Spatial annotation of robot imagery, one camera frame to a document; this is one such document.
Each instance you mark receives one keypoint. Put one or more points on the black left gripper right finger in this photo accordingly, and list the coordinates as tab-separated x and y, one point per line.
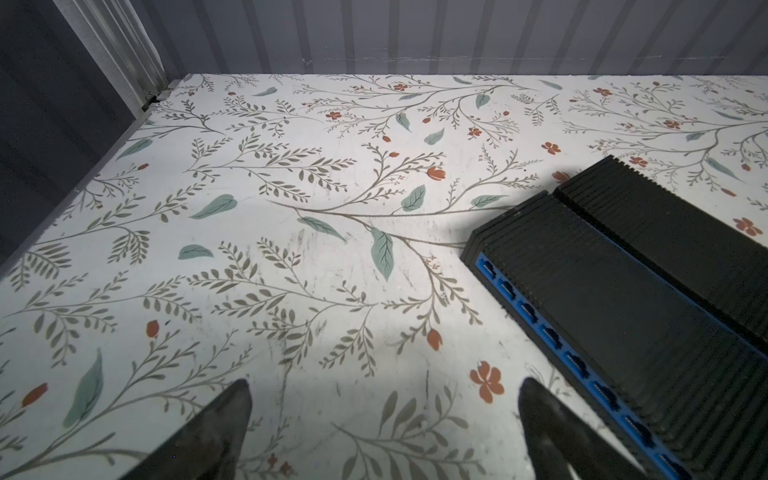
560	445

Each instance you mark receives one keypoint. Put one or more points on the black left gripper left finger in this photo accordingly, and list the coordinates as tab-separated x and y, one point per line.
208	446

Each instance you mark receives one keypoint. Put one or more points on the black network switch blue ports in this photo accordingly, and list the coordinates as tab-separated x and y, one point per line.
686	394

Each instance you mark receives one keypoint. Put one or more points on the black ribbed network switch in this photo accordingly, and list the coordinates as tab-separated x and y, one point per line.
716	266

